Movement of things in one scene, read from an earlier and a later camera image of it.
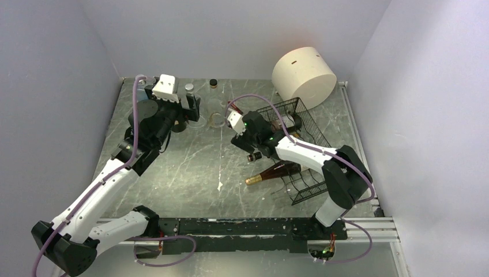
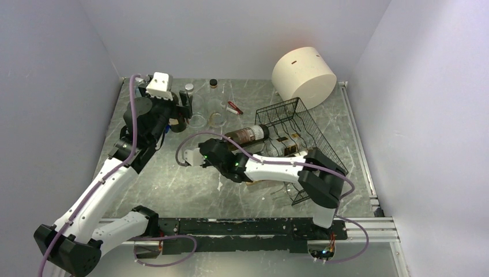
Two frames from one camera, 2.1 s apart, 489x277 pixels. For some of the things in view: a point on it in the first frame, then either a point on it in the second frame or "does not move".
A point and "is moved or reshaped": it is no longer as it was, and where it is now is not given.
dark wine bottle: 179,126 does not move
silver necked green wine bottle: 292,122 is moved or reshaped
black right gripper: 241,142 -> 223,143
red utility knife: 236,108 does not move
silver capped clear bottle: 202,121 does not move
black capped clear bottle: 216,115 does not move
